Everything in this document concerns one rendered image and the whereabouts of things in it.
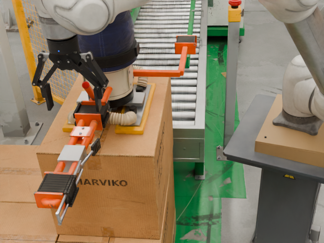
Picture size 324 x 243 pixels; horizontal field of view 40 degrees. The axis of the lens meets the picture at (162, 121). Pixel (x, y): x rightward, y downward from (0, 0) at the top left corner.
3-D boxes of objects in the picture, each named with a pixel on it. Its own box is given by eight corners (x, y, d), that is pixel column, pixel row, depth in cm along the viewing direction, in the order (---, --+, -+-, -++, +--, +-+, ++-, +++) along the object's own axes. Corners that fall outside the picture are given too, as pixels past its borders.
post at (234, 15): (222, 150, 297) (228, 5, 242) (232, 150, 297) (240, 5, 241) (222, 156, 292) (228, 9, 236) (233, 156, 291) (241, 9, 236)
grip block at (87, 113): (81, 115, 147) (79, 100, 144) (110, 115, 146) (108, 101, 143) (74, 129, 140) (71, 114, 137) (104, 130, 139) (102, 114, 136)
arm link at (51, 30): (45, 6, 110) (49, 28, 113) (32, 19, 102) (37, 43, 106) (81, 5, 109) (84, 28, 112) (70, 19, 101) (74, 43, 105)
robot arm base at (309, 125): (335, 107, 183) (336, 95, 179) (316, 136, 169) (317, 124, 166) (292, 97, 192) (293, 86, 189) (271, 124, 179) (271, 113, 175)
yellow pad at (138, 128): (131, 86, 183) (130, 75, 180) (155, 87, 181) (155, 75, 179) (114, 134, 155) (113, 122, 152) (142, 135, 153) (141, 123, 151)
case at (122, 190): (93, 141, 219) (81, 69, 197) (173, 143, 215) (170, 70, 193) (56, 235, 170) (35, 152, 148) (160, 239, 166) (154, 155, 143)
